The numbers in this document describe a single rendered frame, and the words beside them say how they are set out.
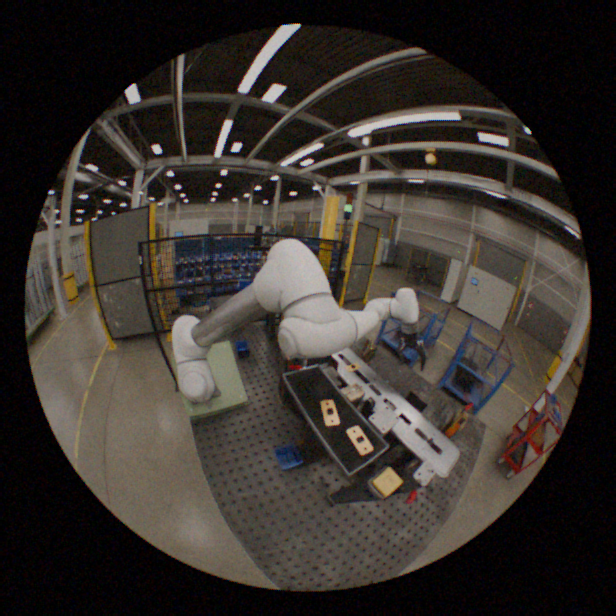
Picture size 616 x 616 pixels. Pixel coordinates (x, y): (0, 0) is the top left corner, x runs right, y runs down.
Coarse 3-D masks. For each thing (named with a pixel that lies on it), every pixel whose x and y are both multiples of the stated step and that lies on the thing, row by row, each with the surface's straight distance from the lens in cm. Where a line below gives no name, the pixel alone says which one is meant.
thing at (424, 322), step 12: (432, 312) 251; (384, 324) 289; (420, 324) 320; (432, 324) 252; (384, 336) 308; (396, 336) 315; (420, 336) 263; (432, 336) 383; (396, 348) 287; (408, 348) 304; (420, 348) 268
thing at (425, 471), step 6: (426, 462) 70; (414, 468) 73; (420, 468) 68; (426, 468) 69; (432, 468) 71; (408, 474) 72; (414, 474) 66; (420, 474) 68; (426, 474) 69; (432, 474) 70; (402, 480) 71; (408, 480) 69; (414, 480) 67; (426, 480) 68; (402, 486) 74; (408, 486) 71; (420, 486) 68; (396, 492) 81
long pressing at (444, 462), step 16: (352, 352) 101; (368, 368) 94; (368, 384) 86; (384, 384) 89; (400, 400) 87; (416, 416) 85; (400, 432) 77; (432, 432) 86; (416, 448) 77; (448, 448) 88; (432, 464) 79; (448, 464) 85
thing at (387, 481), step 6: (390, 468) 50; (384, 474) 49; (390, 474) 50; (396, 474) 51; (372, 480) 48; (378, 480) 48; (384, 480) 49; (390, 480) 50; (396, 480) 50; (378, 486) 48; (384, 486) 49; (390, 486) 49; (396, 486) 50; (384, 492) 48; (390, 492) 49
